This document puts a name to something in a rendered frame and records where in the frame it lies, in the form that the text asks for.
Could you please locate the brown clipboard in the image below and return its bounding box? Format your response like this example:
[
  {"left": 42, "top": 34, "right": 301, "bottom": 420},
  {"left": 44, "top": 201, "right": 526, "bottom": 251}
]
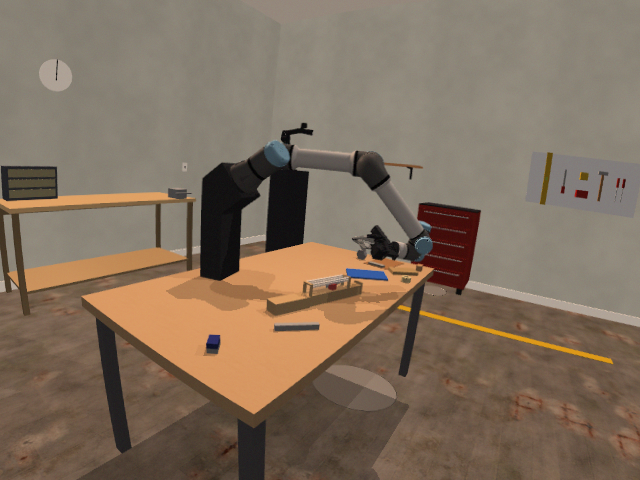
[{"left": 364, "top": 258, "right": 402, "bottom": 270}]

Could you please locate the tan wooden board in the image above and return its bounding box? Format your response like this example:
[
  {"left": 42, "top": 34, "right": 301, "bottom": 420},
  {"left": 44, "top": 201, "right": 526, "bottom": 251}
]
[{"left": 388, "top": 267, "right": 418, "bottom": 276}]

